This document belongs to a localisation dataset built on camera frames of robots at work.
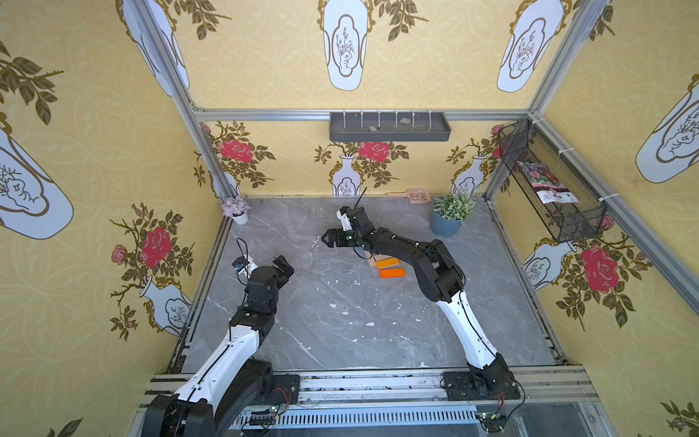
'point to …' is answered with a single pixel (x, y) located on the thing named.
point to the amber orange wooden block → (386, 263)
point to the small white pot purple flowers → (238, 208)
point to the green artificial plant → (455, 207)
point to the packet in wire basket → (549, 188)
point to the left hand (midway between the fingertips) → (279, 263)
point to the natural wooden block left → (372, 261)
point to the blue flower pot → (443, 226)
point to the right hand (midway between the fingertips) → (328, 242)
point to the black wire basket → (521, 141)
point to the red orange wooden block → (392, 273)
